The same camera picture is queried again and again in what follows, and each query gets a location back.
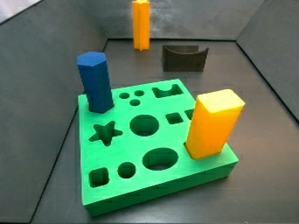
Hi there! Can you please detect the orange star prism block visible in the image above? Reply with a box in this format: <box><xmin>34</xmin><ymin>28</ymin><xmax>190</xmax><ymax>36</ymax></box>
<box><xmin>133</xmin><ymin>0</ymin><xmax>150</xmax><ymax>51</ymax></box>

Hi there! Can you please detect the green foam shape-sorter board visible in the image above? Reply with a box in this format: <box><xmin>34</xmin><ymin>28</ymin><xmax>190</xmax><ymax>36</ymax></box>
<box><xmin>79</xmin><ymin>80</ymin><xmax>239</xmax><ymax>216</ymax></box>

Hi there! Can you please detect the yellow square prism block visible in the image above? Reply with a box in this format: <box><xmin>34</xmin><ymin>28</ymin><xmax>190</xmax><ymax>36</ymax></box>
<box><xmin>186</xmin><ymin>89</ymin><xmax>246</xmax><ymax>159</ymax></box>

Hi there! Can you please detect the black curved-top block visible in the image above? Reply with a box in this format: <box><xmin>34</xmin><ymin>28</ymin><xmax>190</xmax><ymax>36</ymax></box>
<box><xmin>163</xmin><ymin>45</ymin><xmax>210</xmax><ymax>72</ymax></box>

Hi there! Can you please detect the blue hexagonal prism block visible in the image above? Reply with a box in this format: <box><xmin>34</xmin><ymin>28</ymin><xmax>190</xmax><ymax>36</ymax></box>
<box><xmin>78</xmin><ymin>52</ymin><xmax>115</xmax><ymax>114</ymax></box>

